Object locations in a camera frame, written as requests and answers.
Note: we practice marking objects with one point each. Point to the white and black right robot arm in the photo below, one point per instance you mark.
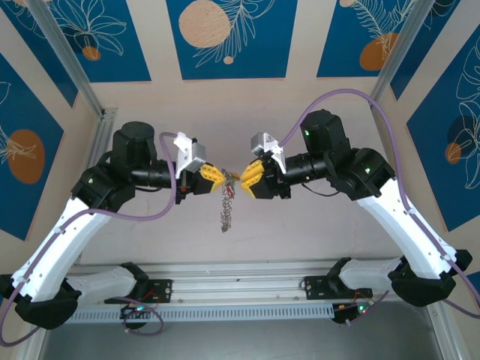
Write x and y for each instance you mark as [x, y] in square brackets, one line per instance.
[397, 225]

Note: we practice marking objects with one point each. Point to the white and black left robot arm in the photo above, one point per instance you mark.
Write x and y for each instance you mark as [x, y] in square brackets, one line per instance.
[75, 247]

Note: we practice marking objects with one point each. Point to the left controller circuit board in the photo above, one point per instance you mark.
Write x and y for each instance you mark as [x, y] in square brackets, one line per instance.
[137, 309]

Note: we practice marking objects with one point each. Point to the controller circuit board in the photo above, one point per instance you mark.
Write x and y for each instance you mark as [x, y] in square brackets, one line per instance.
[356, 310]
[137, 309]

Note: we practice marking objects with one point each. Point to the aluminium corner post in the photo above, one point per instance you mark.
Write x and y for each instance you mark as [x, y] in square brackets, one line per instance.
[397, 48]
[63, 52]

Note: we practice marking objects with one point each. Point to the aluminium side rail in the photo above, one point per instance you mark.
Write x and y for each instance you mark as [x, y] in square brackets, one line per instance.
[105, 131]

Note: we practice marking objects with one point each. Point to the aluminium frame bar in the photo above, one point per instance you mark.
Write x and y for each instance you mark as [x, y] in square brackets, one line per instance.
[33, 347]
[438, 330]

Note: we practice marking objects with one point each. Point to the right controller circuit board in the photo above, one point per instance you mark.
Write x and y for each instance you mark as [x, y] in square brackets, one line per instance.
[356, 310]

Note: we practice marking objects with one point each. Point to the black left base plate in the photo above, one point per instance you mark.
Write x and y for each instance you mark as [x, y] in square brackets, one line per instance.
[165, 290]

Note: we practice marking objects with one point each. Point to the aluminium frame rail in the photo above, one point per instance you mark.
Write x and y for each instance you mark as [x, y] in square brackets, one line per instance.
[240, 288]

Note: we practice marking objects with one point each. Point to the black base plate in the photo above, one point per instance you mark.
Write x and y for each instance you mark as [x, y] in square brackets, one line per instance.
[311, 287]
[165, 290]

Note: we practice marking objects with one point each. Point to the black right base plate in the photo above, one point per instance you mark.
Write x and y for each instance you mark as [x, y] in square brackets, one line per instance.
[311, 287]

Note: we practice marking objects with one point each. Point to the grey metal sheet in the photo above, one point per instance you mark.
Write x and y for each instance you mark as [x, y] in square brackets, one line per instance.
[240, 341]

